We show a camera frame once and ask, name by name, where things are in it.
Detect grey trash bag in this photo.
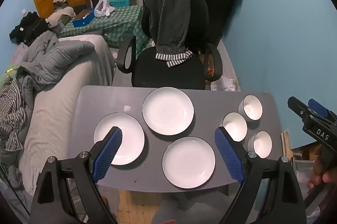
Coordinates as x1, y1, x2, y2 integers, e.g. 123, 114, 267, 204
293, 158, 316, 195

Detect grey hoodie with striped cuffs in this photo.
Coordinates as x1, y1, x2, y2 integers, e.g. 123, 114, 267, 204
143, 0, 194, 68

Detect teal crate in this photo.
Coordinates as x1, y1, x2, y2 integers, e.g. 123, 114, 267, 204
108, 0, 131, 8

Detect person's right hand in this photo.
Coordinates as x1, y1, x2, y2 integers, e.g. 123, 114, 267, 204
307, 145, 337, 189

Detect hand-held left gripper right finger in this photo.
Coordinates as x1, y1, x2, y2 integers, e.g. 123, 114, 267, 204
214, 126, 307, 224

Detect wooden plank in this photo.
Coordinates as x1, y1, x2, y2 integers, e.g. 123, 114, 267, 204
281, 130, 290, 158

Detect black office chair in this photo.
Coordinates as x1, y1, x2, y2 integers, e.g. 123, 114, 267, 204
116, 0, 224, 90

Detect green checkered tablecloth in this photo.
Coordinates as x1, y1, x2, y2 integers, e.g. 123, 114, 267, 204
58, 5, 153, 52

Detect cardboard box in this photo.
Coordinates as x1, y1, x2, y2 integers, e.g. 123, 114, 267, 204
291, 145, 316, 161

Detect grey puffy jacket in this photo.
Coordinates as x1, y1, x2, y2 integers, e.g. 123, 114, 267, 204
16, 30, 95, 93

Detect colourful floor clutter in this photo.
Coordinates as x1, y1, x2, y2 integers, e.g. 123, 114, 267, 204
205, 62, 215, 78

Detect striped garment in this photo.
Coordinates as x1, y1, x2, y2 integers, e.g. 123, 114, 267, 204
0, 76, 28, 153

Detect white plate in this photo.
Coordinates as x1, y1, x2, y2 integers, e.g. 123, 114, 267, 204
93, 112, 145, 166
162, 136, 216, 189
142, 87, 195, 135

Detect black clothes pile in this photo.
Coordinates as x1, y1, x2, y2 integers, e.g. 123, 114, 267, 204
9, 12, 50, 45

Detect blue box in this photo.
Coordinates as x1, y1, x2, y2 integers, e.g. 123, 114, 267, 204
72, 8, 95, 28

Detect white bowl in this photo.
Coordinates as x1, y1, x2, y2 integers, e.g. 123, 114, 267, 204
247, 130, 272, 159
238, 95, 263, 121
222, 112, 248, 142

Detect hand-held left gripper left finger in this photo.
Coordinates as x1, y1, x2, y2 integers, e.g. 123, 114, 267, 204
29, 126, 123, 224

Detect person's grey trousers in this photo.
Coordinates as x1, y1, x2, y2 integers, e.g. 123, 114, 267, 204
151, 192, 229, 224

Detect white knotted plastic bag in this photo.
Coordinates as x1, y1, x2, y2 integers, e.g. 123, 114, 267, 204
211, 76, 236, 93

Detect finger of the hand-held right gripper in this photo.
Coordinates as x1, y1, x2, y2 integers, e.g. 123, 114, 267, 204
308, 99, 337, 125
288, 96, 316, 121

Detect beige clothes heap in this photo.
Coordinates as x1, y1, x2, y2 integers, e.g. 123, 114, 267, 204
46, 6, 77, 27

